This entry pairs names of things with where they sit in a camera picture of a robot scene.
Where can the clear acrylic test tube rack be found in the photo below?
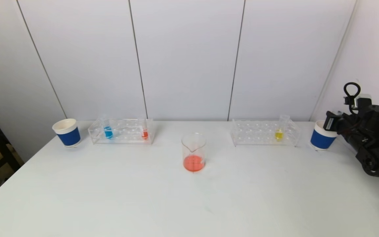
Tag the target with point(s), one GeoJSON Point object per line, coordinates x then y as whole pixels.
{"type": "Point", "coordinates": [258, 133]}
{"type": "Point", "coordinates": [126, 131]}

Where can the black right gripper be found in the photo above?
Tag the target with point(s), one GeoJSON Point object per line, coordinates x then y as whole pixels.
{"type": "Point", "coordinates": [330, 122]}

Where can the test tube with blue pigment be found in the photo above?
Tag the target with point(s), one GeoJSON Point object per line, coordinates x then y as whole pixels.
{"type": "Point", "coordinates": [108, 132]}

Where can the test tube with yellow pigment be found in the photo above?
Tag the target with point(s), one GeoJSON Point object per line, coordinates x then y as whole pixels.
{"type": "Point", "coordinates": [278, 135]}

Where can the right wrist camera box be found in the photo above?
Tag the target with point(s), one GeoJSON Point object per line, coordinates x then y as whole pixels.
{"type": "Point", "coordinates": [364, 100]}

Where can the clear glass beaker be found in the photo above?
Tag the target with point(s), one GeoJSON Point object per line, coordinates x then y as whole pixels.
{"type": "Point", "coordinates": [193, 163]}

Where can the blue white paper cup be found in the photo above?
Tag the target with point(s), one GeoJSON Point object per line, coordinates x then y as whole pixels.
{"type": "Point", "coordinates": [321, 141]}
{"type": "Point", "coordinates": [69, 136]}

